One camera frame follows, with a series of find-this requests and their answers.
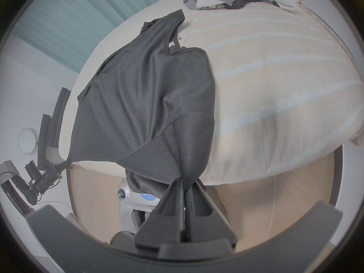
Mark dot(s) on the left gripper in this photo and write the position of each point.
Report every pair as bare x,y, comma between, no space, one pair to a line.
54,173

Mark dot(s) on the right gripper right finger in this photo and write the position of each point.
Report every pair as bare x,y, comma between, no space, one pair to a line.
207,220

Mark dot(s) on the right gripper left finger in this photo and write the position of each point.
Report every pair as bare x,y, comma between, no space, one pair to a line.
162,223

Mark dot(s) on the black T-shirt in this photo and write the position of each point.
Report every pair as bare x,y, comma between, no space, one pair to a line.
142,95

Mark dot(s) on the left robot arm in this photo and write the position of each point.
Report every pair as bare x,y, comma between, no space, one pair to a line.
21,190

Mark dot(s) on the bed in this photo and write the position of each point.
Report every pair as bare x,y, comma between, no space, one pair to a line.
270,81

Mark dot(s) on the round white mirror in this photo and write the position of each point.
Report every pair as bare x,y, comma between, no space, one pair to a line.
27,141

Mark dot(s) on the blue-green curtain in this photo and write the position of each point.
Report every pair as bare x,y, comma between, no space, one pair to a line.
71,24

